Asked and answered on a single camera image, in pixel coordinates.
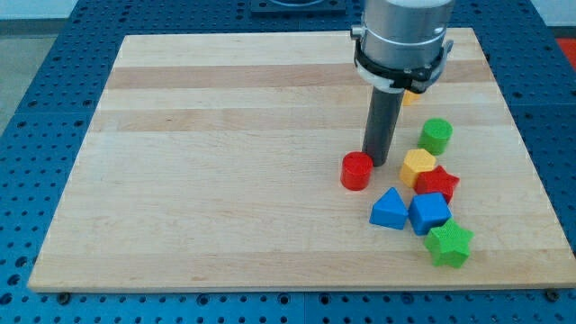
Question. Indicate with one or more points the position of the green cylinder block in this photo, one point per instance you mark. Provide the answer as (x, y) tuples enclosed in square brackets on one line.
[(435, 136)]

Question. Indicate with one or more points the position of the blue triangle block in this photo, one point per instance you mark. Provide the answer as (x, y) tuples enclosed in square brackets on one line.
[(389, 211)]

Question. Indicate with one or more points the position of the blue cube block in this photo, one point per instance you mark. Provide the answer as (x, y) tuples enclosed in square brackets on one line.
[(428, 210)]

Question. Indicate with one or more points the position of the red star block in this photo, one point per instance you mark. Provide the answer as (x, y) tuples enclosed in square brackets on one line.
[(437, 180)]

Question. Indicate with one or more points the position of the green star block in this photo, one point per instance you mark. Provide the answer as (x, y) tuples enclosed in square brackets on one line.
[(449, 244)]

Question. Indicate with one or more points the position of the yellow hexagon block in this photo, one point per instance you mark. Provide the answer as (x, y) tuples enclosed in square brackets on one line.
[(415, 162)]

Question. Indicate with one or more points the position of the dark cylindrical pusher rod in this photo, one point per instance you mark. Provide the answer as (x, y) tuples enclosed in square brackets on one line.
[(383, 113)]

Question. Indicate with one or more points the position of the red cylinder block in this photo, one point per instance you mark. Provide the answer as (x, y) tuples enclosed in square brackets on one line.
[(356, 170)]

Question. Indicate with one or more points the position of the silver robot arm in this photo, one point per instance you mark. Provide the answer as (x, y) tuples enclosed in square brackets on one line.
[(400, 44)]

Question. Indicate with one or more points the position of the light wooden board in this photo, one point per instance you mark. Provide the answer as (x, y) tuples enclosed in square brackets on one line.
[(212, 164)]

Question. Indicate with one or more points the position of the yellow block behind rod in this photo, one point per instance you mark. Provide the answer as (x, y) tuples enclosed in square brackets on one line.
[(410, 98)]

